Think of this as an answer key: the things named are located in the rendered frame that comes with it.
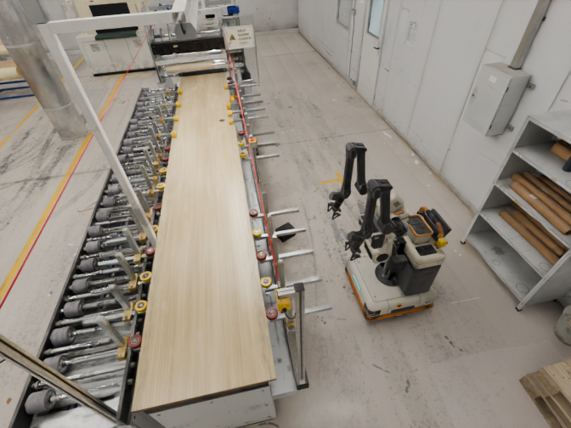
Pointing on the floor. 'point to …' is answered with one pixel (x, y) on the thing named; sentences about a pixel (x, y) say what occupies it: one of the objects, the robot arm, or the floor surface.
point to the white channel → (49, 29)
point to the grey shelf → (500, 197)
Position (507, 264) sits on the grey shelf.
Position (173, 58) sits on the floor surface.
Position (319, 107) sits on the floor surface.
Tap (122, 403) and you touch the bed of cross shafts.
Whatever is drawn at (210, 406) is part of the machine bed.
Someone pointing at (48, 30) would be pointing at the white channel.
